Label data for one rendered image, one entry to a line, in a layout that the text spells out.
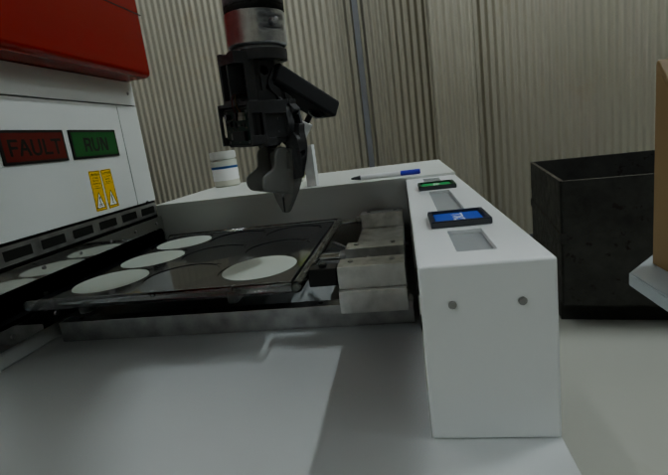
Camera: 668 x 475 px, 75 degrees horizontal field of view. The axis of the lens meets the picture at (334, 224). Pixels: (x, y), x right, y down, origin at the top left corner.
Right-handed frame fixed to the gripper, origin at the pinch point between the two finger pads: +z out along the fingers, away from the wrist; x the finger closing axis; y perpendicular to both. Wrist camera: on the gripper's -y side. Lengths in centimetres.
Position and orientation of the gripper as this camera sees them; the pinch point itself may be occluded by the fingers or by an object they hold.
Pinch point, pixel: (289, 202)
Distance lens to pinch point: 61.5
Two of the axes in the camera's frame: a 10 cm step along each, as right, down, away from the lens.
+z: 0.9, 9.7, 2.3
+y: -7.1, 2.3, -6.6
